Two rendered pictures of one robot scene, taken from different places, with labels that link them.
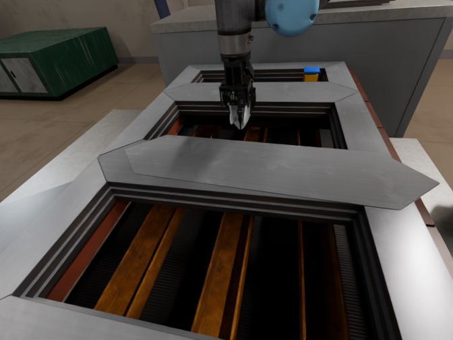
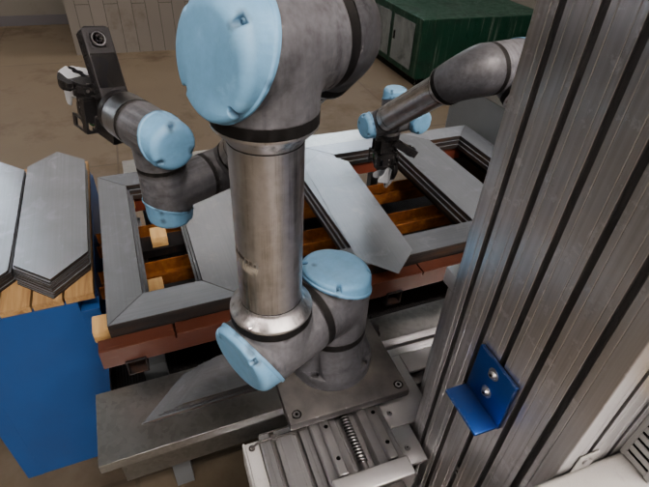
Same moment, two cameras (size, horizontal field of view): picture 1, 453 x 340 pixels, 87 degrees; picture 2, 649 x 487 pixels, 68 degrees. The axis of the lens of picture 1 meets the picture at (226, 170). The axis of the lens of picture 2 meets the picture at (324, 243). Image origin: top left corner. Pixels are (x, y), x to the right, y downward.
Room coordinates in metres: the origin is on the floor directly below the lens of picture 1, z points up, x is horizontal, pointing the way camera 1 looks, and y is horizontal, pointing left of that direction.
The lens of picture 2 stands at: (-0.51, -1.07, 1.76)
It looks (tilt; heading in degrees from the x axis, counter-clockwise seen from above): 38 degrees down; 50
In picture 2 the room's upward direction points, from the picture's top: 3 degrees clockwise
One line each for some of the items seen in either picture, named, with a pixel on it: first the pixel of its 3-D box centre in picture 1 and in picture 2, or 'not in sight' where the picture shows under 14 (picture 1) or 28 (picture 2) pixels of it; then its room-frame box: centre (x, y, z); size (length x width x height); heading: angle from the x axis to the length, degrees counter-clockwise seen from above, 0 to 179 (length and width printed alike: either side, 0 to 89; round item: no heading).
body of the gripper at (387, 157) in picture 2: (236, 79); (384, 150); (0.60, -0.05, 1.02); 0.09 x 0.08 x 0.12; 164
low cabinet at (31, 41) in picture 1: (42, 61); (438, 29); (4.28, 2.75, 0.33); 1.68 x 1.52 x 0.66; 72
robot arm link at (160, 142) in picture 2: not in sight; (155, 136); (-0.28, -0.40, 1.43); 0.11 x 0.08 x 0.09; 98
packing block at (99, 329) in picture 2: not in sight; (103, 327); (-0.40, -0.07, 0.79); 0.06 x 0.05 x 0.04; 74
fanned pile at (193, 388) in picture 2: not in sight; (217, 378); (-0.22, -0.32, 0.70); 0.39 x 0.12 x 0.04; 164
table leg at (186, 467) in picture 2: not in sight; (171, 423); (-0.32, -0.13, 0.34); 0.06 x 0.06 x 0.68; 74
